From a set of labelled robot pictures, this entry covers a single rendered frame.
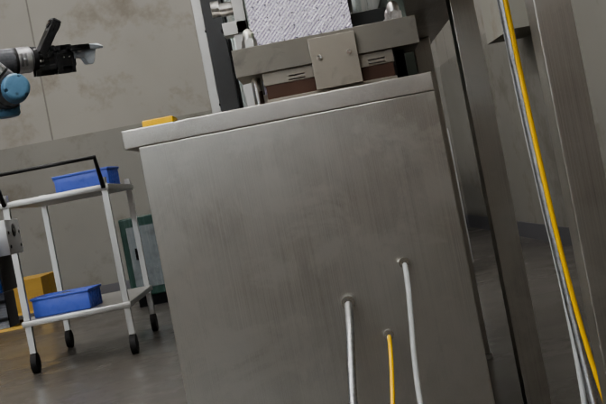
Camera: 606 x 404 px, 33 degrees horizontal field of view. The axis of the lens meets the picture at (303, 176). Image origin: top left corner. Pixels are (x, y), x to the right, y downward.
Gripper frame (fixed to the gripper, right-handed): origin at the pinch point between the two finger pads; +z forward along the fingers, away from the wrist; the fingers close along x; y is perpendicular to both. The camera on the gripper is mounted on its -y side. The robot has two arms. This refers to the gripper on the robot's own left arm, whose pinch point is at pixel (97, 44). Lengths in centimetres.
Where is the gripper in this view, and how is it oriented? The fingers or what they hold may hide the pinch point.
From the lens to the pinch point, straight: 311.8
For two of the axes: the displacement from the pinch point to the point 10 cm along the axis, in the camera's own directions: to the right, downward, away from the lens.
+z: 8.7, -1.6, 4.6
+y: 1.2, 9.9, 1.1
